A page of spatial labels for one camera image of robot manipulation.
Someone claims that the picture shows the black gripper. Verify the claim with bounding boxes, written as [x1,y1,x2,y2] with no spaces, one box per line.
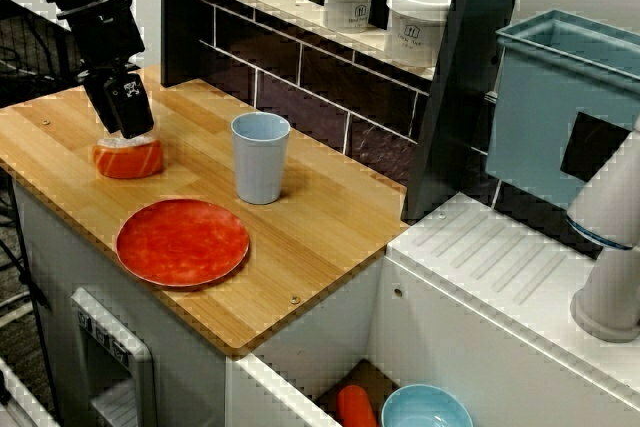
[56,0,155,140]

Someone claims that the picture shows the salmon sushi toy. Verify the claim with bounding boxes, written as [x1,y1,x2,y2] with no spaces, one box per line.
[92,134,165,180]

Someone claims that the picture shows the red round plate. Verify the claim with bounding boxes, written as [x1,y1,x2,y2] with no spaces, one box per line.
[115,199,250,288]

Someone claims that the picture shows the light blue plastic cup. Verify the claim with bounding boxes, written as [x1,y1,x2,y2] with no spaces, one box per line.
[230,112,291,206]

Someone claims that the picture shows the grey appliance panel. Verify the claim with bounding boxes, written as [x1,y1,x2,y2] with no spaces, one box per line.
[70,287,156,427]

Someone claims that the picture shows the white toy kitchen unit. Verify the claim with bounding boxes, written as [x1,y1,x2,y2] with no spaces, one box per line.
[9,181,640,427]

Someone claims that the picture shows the dark brown sink mat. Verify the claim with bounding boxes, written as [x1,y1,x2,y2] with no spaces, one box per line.
[314,357,401,418]

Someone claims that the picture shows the orange toy carrot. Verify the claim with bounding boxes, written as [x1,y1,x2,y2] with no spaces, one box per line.
[337,385,377,427]

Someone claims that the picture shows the teal plastic bin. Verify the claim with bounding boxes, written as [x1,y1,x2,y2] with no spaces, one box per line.
[487,9,640,211]

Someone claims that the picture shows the light blue bowl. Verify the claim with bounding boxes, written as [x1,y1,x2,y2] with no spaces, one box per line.
[380,384,474,427]

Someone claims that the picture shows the black square patch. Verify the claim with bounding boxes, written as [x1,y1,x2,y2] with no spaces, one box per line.
[559,111,632,183]

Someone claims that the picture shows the white toy faucet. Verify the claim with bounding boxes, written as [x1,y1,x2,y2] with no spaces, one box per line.
[564,116,640,343]

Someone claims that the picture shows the silver metal rail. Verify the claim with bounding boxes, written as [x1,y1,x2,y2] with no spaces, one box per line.
[0,356,56,427]

